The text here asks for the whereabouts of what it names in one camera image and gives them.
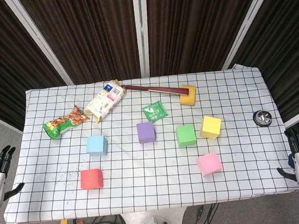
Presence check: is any white cracker package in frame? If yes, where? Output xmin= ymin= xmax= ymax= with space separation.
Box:
xmin=81 ymin=78 xmax=129 ymax=125

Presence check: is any yellow foam cube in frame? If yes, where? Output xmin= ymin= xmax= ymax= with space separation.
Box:
xmin=198 ymin=114 xmax=224 ymax=141

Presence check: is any green tea sachet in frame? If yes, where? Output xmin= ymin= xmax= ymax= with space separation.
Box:
xmin=141 ymin=99 xmax=169 ymax=124

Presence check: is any purple foam cube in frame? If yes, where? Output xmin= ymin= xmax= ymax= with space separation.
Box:
xmin=136 ymin=121 xmax=157 ymax=145

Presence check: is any red foam cube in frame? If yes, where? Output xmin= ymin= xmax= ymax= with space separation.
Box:
xmin=78 ymin=167 xmax=105 ymax=191

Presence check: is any dark brown partition panel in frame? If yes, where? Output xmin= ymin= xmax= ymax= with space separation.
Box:
xmin=132 ymin=0 xmax=288 ymax=79
xmin=215 ymin=0 xmax=299 ymax=134
xmin=0 ymin=0 xmax=78 ymax=135
xmin=3 ymin=0 xmax=148 ymax=91

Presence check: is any pink foam cube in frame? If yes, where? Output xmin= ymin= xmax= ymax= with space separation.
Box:
xmin=195 ymin=151 xmax=224 ymax=178

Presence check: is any dark blue cloth clip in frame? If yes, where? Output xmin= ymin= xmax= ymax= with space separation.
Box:
xmin=287 ymin=153 xmax=296 ymax=170

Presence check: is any yellow sponge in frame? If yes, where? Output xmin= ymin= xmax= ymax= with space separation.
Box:
xmin=178 ymin=83 xmax=199 ymax=107

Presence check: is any light blue foam cube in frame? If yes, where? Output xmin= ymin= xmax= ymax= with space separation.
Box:
xmin=84 ymin=134 xmax=109 ymax=158

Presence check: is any white black checkered tablecloth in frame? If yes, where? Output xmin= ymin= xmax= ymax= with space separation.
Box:
xmin=0 ymin=58 xmax=299 ymax=224

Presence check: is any green foam cube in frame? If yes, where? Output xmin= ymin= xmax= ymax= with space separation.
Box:
xmin=175 ymin=123 xmax=198 ymax=148

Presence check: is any black silver call bell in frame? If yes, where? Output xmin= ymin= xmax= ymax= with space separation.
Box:
xmin=252 ymin=108 xmax=273 ymax=128

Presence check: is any green orange snack bag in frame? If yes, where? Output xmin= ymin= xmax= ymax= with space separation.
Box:
xmin=41 ymin=104 xmax=92 ymax=141

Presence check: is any dark red folded fan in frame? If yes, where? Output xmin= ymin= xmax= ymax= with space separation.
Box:
xmin=121 ymin=78 xmax=189 ymax=102

